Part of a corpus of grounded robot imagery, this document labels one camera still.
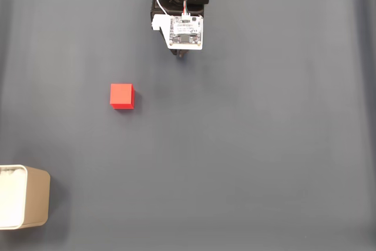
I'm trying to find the red cube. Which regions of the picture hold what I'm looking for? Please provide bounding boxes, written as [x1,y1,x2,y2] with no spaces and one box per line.
[109,83,136,110]

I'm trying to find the beige box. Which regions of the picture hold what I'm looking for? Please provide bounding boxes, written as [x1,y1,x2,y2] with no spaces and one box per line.
[0,164,51,230]

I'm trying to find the white camera board with mount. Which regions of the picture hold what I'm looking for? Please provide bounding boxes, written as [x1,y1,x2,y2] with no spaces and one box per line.
[151,12,204,51]

